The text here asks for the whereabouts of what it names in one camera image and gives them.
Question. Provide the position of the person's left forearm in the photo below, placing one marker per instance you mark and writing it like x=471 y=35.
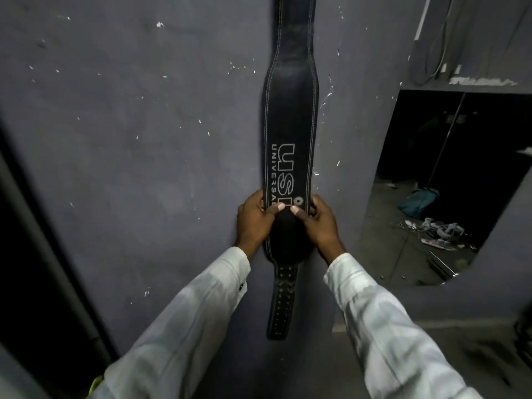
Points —
x=174 y=328

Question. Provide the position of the person's right hand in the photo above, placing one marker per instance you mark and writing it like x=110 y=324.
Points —
x=322 y=232

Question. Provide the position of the pile of white items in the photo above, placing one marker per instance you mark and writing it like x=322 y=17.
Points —
x=444 y=230

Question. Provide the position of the black USI leather belt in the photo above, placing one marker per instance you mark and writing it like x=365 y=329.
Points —
x=291 y=99

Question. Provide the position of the white gym machine shroud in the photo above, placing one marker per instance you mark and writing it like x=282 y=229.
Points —
x=16 y=382

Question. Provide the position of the person's right forearm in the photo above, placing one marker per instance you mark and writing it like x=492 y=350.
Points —
x=395 y=340

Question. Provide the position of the broken wall mirror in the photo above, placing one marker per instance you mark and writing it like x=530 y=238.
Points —
x=457 y=153

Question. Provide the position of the teal bag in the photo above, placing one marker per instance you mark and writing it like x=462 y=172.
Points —
x=417 y=203

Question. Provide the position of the person's left hand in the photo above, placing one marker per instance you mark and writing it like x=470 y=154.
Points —
x=253 y=224

